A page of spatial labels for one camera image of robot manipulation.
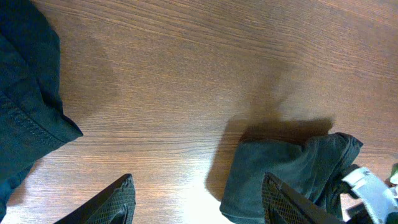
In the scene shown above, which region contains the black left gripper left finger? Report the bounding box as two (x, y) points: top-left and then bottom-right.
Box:
(56, 174), (136, 224)

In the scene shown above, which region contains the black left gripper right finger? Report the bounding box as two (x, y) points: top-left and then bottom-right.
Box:
(262, 172), (343, 224)

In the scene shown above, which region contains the dark green t-shirt white print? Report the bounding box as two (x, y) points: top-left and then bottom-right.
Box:
(220, 133), (363, 223)

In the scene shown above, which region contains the folded black garment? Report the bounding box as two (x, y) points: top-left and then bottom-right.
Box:
(1, 0), (83, 217)

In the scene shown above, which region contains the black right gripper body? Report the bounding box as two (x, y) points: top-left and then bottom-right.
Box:
(342, 165), (397, 223)

